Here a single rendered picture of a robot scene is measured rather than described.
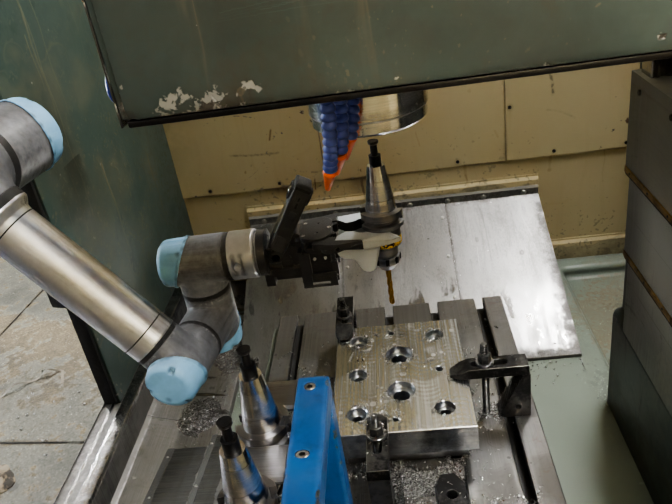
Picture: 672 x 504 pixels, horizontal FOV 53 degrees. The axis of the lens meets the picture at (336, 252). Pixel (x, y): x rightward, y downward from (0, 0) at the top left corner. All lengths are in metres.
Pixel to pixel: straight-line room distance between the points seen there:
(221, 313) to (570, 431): 0.89
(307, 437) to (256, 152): 1.38
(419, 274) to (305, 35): 1.41
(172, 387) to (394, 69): 0.56
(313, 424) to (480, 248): 1.28
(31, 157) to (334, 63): 0.59
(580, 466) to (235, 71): 1.19
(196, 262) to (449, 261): 1.07
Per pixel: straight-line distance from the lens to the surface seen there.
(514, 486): 1.13
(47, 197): 1.40
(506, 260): 1.95
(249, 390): 0.75
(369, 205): 0.95
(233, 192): 2.10
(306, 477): 0.72
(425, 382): 1.17
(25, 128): 1.06
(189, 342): 0.97
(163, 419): 1.74
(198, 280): 1.02
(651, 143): 1.16
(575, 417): 1.66
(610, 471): 1.55
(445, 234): 2.00
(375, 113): 0.84
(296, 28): 0.57
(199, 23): 0.58
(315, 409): 0.79
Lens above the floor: 1.74
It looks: 28 degrees down
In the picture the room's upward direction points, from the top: 9 degrees counter-clockwise
